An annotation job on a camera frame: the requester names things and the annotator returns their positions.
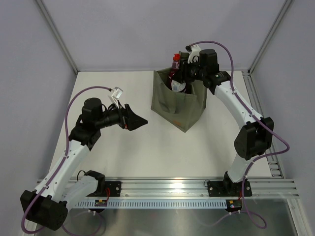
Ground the purple cable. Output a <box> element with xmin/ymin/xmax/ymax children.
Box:
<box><xmin>187</xmin><ymin>41</ymin><xmax>290</xmax><ymax>229</ymax></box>
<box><xmin>21</xmin><ymin>86</ymin><xmax>113</xmax><ymax>234</ymax></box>

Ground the left aluminium frame post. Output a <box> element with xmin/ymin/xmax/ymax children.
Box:
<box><xmin>34</xmin><ymin>0</ymin><xmax>79</xmax><ymax>75</ymax></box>

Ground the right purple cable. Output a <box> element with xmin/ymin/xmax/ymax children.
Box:
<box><xmin>187</xmin><ymin>41</ymin><xmax>290</xmax><ymax>229</ymax></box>

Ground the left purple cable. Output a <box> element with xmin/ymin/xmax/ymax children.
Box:
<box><xmin>21</xmin><ymin>86</ymin><xmax>113</xmax><ymax>234</ymax></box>

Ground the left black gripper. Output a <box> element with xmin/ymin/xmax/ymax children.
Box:
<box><xmin>95</xmin><ymin>100</ymin><xmax>147</xmax><ymax>131</ymax></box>

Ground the aluminium mounting rail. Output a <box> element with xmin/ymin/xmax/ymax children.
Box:
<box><xmin>106</xmin><ymin>177</ymin><xmax>299</xmax><ymax>199</ymax></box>

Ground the white slotted cable duct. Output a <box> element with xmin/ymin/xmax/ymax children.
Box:
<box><xmin>74</xmin><ymin>199</ymin><xmax>227</xmax><ymax>209</ymax></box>

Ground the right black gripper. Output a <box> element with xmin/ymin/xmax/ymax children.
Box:
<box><xmin>172</xmin><ymin>58</ymin><xmax>207</xmax><ymax>84</ymax></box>

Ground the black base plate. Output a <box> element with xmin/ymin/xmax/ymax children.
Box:
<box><xmin>204</xmin><ymin>180</ymin><xmax>252</xmax><ymax>197</ymax></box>
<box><xmin>88</xmin><ymin>181</ymin><xmax>122</xmax><ymax>197</ymax></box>

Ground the green canvas bag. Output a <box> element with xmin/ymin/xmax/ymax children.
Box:
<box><xmin>151</xmin><ymin>68</ymin><xmax>207</xmax><ymax>132</ymax></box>

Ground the red bottle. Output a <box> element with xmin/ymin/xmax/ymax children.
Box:
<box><xmin>167</xmin><ymin>53</ymin><xmax>187</xmax><ymax>93</ymax></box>

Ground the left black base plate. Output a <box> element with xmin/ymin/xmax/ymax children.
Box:
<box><xmin>88</xmin><ymin>181</ymin><xmax>122</xmax><ymax>197</ymax></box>

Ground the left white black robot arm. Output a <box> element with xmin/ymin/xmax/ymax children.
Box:
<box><xmin>20</xmin><ymin>98</ymin><xmax>148</xmax><ymax>234</ymax></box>

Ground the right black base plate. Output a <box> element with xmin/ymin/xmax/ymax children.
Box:
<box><xmin>204</xmin><ymin>180</ymin><xmax>252</xmax><ymax>197</ymax></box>

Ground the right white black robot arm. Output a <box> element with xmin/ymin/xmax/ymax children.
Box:
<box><xmin>175</xmin><ymin>45</ymin><xmax>274</xmax><ymax>197</ymax></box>

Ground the right aluminium frame post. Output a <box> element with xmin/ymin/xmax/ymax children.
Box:
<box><xmin>247</xmin><ymin>0</ymin><xmax>294</xmax><ymax>76</ymax></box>

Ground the aluminium frame post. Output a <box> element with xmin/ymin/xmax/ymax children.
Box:
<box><xmin>247</xmin><ymin>0</ymin><xmax>294</xmax><ymax>76</ymax></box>
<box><xmin>34</xmin><ymin>0</ymin><xmax>79</xmax><ymax>75</ymax></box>

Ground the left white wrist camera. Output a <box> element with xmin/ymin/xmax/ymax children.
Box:
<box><xmin>109</xmin><ymin>87</ymin><xmax>123</xmax><ymax>108</ymax></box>

